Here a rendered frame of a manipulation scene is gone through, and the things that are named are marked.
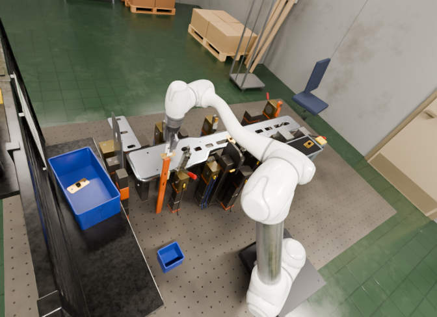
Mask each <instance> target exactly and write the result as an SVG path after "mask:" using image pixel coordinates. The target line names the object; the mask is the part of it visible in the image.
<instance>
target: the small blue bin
mask: <svg viewBox="0 0 437 317"><path fill-rule="evenodd" d="M157 253H158V255H157V260H158V261H159V264H160V266H161V268H162V271H163V273H166V272H169V271H170V270H172V269H174V268H175V267H177V266H179V265H180V264H181V263H182V261H183V259H184V258H185V256H184V254H183V252H182V250H181V249H180V247H179V245H178V243H177V242H173V243H171V244H169V245H167V246H166V247H164V248H162V249H160V250H158V252H157Z"/></svg>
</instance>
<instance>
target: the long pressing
mask: <svg viewBox="0 0 437 317"><path fill-rule="evenodd" d="M282 122H284V123H285V122H288V123H289V125H281V123H282ZM275 125H280V126H281V127H278V128H275V127H274V126H275ZM242 127H244V128H245V129H246V130H247V131H250V132H252V133H255V134H258V135H261V136H266V137H268V138H270V136H271V135H272V134H276V132H277V130H279V129H283V128H286V129H287V130H288V131H289V132H290V133H293V132H295V131H297V130H298V128H301V126H300V125H299V124H298V123H297V122H296V121H295V120H294V119H293V118H292V117H291V116H288V115H284V116H280V117H277V118H272V119H269V120H264V121H259V122H256V123H252V124H249V125H244V126H242ZM267 127H271V128H272V129H271V130H269V131H266V130H265V128H267ZM260 129H261V130H262V131H263V132H262V133H256V132H255V131H258V130H260ZM226 135H229V133H228V131H227V130H226V131H221V132H218V133H213V134H209V135H205V136H201V137H191V136H189V137H185V138H180V139H179V142H178V145H177V147H176V149H175V150H173V151H174V152H175V154H176V156H173V157H169V158H170V165H169V172H170V174H172V173H175V167H178V164H179V161H180V159H181V156H182V154H183V152H184V151H182V150H181V148H182V147H186V146H188V145H189V146H190V148H191V150H190V151H191V153H192V155H191V157H190V159H189V161H188V163H187V165H186V167H187V168H191V167H193V166H197V165H199V164H203V163H205V162H206V161H207V159H208V156H209V154H210V152H213V151H216V150H219V149H223V148H226V145H227V143H225V144H221V145H217V143H216V142H219V141H221V140H225V139H227V138H226ZM207 144H213V147H210V148H206V146H205V145H207ZM196 147H201V149H202V150H200V151H195V150H194V148H196ZM165 148H166V142H165V143H162V144H157V145H154V146H149V147H144V148H141V149H136V150H132V151H129V152H128V153H127V155H126V159H127V161H128V162H129V165H130V166H131V169H132V170H133V173H134V174H135V177H136V178H137V180H138V181H140V182H143V183H145V182H148V181H152V180H154V179H158V178H160V174H161V169H162V166H163V160H162V157H161V156H160V154H161V153H164V152H165Z"/></svg>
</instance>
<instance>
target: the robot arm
mask: <svg viewBox="0 0 437 317"><path fill-rule="evenodd" d="M193 106H196V107H204V108H207V107H208V106H210V107H213V108H215V109H216V110H217V111H218V113H219V115H220V117H221V119H222V121H223V123H224V126H225V128H226V130H227V131H228V133H229V134H230V136H231V137H232V138H233V139H234V140H235V141H236V142H237V143H238V144H239V145H240V146H242V147H243V148H245V149H246V150H247V151H248V152H249V153H251V154H252V155H253V156H255V157H256V158H257V159H258V160H259V161H260V162H262V165H260V166H259V167H258V168H257V170H256V171H255V172H254V173H253V174H252V175H251V176H250V178H249V179H248V180H247V182H246V184H245V185H244V188H243V191H242V194H241V206H242V209H243V210H244V212H245V213H246V215H247V216H249V217H250V218H252V219H253V220H255V221H256V252H257V260H256V261H254V269H253V270H252V275H251V279H250V284H249V287H248V291H247V293H246V304H247V306H248V310H249V311H250V312H251V313H252V314H253V315H254V316H255V317H276V316H277V315H278V314H279V312H280V311H281V309H282V307H283V306H284V303H285V301H286V299H287V296H288V294H289V291H290V288H291V285H292V283H293V281H294V280H295V277H296V276H297V274H298V273H299V271H300V269H301V267H303V265H304V263H305V260H306V252H305V249H304V248H303V247H302V245H301V244H300V243H299V242H298V241H296V240H293V239H292V238H285V239H283V233H284V219H285V218H286V217H287V215H288V212H289V208H290V205H291V202H292V198H293V196H294V190H295V187H296V185H297V184H306V183H308V182H310V181H311V179H312V177H313V174H314V173H315V166H314V164H313V162H312V161H311V160H310V159H309V158H308V157H307V156H306V155H304V154H303V153H301V152H300V151H298V150H296V149H295V148H293V147H291V146H289V145H287V144H285V143H282V142H279V141H277V140H274V139H272V138H268V137H265V136H261V135H258V134H255V133H252V132H250V131H247V130H246V129H245V128H244V127H242V126H241V124H240V123H239V122H238V121H237V119H236V117H235V116H234V114H233V112H232V111H231V110H230V108H229V106H228V105H227V104H226V102H225V101H224V100H223V99H221V98H220V97H219V96H218V95H216V94H215V88H214V86H213V84H212V82H210V81H208V80H204V79H202V80H198V81H194V82H191V83H189V84H186V83H185V82H183V81H174V82H172V83H171V84H170V86H169V87H168V90H167V93H166V98H165V109H166V111H165V122H166V124H165V141H166V148H165V153H167V156H170V155H172V152H173V150H175V149H176V147H177V145H178V142H179V139H178V138H177V135H178V131H179V130H180V128H181V125H182V124H183V119H184V116H185V113H186V112H188V110H189V109H190V108H192V107H193Z"/></svg>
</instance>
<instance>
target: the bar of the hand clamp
mask: <svg viewBox="0 0 437 317"><path fill-rule="evenodd" d="M181 150H182V151H184V152H183V154H182V156H181V159H180V161H179V164H178V167H177V168H178V170H179V171H180V169H181V168H184V169H185V167H186V165H187V163H188V161H189V159H190V157H191V155H192V153H191V151H190V150H189V151H187V147H182V148H181Z"/></svg>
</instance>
